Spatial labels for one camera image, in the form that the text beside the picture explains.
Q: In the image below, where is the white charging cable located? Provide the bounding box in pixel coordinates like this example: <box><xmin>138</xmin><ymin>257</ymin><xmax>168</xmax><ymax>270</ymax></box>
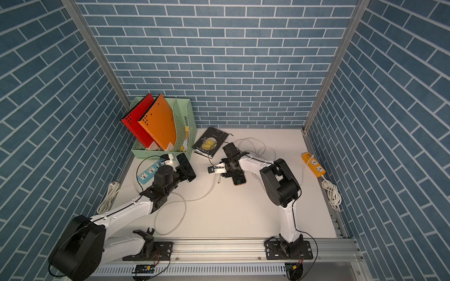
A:
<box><xmin>131</xmin><ymin>154</ymin><xmax>222</xmax><ymax>236</ymax></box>
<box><xmin>228</xmin><ymin>136</ymin><xmax>310</xmax><ymax>187</ymax></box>

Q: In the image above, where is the black smartphone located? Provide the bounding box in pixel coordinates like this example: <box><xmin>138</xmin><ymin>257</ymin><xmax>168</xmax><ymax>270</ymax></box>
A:
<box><xmin>176</xmin><ymin>153</ymin><xmax>196</xmax><ymax>182</ymax></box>

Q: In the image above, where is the red folder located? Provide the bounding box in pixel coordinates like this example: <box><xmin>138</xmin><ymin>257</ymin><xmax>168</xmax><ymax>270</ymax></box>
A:
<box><xmin>121</xmin><ymin>93</ymin><xmax>156</xmax><ymax>149</ymax></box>

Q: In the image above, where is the black book gold emblem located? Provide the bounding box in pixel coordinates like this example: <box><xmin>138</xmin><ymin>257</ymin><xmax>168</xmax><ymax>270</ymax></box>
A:
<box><xmin>192</xmin><ymin>127</ymin><xmax>229</xmax><ymax>159</ymax></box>

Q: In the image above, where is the white coiled power cord right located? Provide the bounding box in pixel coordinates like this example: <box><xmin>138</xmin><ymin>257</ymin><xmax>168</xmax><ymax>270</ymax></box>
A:
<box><xmin>321</xmin><ymin>178</ymin><xmax>342</xmax><ymax>211</ymax></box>

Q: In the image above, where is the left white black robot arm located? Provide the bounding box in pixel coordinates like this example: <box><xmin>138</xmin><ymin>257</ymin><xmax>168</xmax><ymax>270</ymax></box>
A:
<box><xmin>48</xmin><ymin>165</ymin><xmax>196</xmax><ymax>281</ymax></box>

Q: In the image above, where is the white coiled power cord left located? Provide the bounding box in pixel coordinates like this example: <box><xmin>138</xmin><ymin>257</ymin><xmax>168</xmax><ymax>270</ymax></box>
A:
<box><xmin>96</xmin><ymin>180</ymin><xmax>121</xmax><ymax>215</ymax></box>

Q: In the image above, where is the blue power strip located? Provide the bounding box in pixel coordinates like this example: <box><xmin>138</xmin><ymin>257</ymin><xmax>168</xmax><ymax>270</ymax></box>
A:
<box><xmin>137</xmin><ymin>160</ymin><xmax>161</xmax><ymax>185</ymax></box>

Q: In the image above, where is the orange power strip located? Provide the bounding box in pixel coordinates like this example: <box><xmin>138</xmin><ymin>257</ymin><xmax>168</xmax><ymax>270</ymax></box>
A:
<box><xmin>302</xmin><ymin>152</ymin><xmax>326</xmax><ymax>178</ymax></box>

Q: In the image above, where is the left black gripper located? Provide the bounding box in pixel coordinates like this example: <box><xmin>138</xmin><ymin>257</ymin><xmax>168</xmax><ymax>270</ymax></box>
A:
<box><xmin>163</xmin><ymin>162</ymin><xmax>189</xmax><ymax>196</ymax></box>

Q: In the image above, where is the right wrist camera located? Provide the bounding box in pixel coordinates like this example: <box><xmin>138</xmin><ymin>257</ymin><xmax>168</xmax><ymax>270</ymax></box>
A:
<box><xmin>207</xmin><ymin>166</ymin><xmax>227</xmax><ymax>174</ymax></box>

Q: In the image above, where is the white coiled power cord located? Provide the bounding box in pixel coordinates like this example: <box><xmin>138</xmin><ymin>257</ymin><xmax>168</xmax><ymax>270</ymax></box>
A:
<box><xmin>321</xmin><ymin>178</ymin><xmax>342</xmax><ymax>211</ymax></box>
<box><xmin>96</xmin><ymin>180</ymin><xmax>121</xmax><ymax>215</ymax></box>

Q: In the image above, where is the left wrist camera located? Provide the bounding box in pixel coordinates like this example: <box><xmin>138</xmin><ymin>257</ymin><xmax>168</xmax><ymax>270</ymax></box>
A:
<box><xmin>159</xmin><ymin>154</ymin><xmax>175</xmax><ymax>169</ymax></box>

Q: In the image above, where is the orange folder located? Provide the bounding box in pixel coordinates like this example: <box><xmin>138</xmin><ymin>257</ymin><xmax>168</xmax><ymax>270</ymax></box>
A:
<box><xmin>138</xmin><ymin>94</ymin><xmax>177</xmax><ymax>151</ymax></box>

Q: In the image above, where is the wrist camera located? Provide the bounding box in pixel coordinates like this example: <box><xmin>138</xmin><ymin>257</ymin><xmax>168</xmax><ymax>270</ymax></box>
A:
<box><xmin>207</xmin><ymin>166</ymin><xmax>227</xmax><ymax>174</ymax></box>
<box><xmin>159</xmin><ymin>154</ymin><xmax>175</xmax><ymax>169</ymax></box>

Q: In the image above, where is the mint green file organizer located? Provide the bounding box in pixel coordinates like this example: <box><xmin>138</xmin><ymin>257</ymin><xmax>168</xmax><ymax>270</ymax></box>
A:
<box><xmin>122</xmin><ymin>94</ymin><xmax>197</xmax><ymax>159</ymax></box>

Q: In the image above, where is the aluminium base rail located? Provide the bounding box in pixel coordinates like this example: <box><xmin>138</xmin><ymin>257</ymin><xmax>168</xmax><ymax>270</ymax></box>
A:
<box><xmin>100</xmin><ymin>235</ymin><xmax>363</xmax><ymax>266</ymax></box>

